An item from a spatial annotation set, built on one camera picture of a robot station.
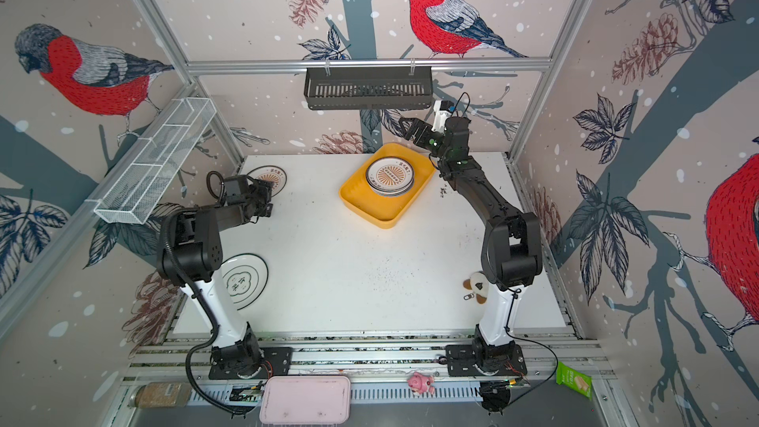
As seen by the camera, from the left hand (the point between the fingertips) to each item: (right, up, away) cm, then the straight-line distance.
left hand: (273, 185), depth 102 cm
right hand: (+46, +18, -16) cm, 52 cm away
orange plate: (+41, +4, +8) cm, 42 cm away
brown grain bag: (-11, -47, -36) cm, 60 cm away
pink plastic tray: (+22, -49, -35) cm, 64 cm away
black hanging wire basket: (+27, +36, +5) cm, 45 cm away
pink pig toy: (+49, -47, -33) cm, 75 cm away
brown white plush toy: (+67, -29, -17) cm, 75 cm away
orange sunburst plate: (-7, +5, +14) cm, 16 cm away
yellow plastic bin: (+39, -9, +1) cm, 40 cm away
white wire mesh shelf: (-21, 0, -29) cm, 35 cm away
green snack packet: (+88, -48, -32) cm, 105 cm away
